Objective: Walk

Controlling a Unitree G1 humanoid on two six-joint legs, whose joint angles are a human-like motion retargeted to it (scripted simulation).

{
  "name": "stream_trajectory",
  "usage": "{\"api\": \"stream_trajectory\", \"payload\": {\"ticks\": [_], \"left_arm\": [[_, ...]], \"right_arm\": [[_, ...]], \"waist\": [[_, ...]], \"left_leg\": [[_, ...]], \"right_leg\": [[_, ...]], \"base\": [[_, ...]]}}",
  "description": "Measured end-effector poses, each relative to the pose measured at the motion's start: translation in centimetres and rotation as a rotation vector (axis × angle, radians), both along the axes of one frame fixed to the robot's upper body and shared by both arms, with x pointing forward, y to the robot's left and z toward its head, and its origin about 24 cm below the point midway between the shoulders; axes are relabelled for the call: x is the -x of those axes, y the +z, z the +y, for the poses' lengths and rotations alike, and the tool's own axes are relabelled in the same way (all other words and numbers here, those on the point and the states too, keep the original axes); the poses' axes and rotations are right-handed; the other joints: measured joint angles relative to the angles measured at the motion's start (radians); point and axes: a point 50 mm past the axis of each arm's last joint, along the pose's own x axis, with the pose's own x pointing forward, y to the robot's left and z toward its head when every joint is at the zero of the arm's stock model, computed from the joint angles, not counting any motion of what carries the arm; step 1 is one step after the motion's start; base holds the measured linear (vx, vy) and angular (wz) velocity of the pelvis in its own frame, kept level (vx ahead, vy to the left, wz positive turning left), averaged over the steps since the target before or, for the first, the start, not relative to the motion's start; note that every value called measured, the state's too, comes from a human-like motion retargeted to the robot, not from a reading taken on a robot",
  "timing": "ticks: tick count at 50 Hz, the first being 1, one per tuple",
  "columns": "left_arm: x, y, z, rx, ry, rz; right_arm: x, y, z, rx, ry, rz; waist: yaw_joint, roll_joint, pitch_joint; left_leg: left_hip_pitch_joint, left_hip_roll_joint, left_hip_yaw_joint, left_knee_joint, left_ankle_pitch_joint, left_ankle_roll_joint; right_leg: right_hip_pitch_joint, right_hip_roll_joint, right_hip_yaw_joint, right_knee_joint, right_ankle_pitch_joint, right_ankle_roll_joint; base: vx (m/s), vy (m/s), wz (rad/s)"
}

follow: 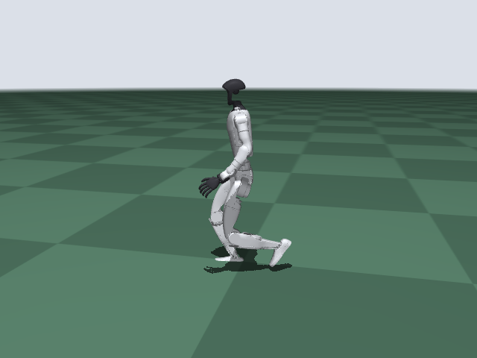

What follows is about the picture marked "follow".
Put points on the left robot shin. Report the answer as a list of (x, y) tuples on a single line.
[(250, 241)]

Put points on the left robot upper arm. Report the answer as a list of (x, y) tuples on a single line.
[(241, 124)]

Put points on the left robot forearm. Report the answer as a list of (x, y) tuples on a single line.
[(236, 164)]

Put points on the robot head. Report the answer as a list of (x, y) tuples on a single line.
[(232, 87)]

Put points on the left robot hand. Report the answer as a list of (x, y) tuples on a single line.
[(211, 184)]

